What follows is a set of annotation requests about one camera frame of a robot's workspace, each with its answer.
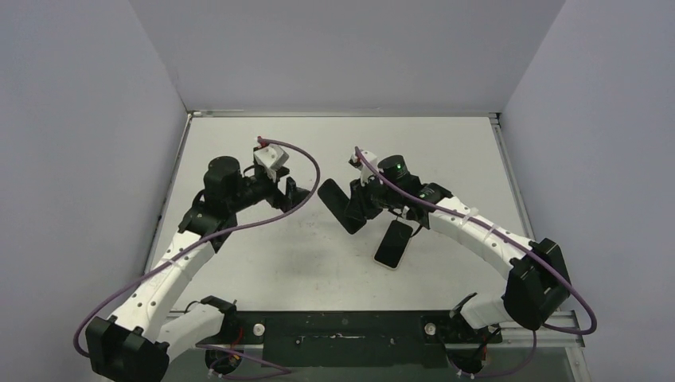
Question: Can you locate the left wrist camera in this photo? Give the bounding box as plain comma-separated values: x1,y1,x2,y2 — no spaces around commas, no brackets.
253,143,289,181

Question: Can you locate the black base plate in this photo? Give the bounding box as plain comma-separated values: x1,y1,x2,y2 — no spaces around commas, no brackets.
202,310,502,368

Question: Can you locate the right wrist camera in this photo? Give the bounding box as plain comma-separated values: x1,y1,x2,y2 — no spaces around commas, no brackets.
349,147,377,185

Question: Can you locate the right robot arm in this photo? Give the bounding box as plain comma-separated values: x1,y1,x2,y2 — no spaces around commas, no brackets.
334,150,571,341

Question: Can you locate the aluminium frame rail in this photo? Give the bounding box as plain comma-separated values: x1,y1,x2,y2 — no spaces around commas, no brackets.
156,306,583,353

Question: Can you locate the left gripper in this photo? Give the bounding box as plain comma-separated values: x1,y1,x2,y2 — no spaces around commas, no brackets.
228,166,310,213

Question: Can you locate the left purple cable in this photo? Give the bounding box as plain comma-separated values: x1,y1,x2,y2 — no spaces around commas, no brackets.
72,135,322,380

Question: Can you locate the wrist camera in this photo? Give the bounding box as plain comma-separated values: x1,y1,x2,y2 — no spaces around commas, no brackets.
253,143,289,181
349,147,377,185

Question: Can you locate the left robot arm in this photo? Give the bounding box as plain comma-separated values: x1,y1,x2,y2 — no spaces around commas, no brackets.
78,150,319,381

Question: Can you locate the phone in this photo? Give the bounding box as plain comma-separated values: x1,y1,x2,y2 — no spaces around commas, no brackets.
373,220,414,270

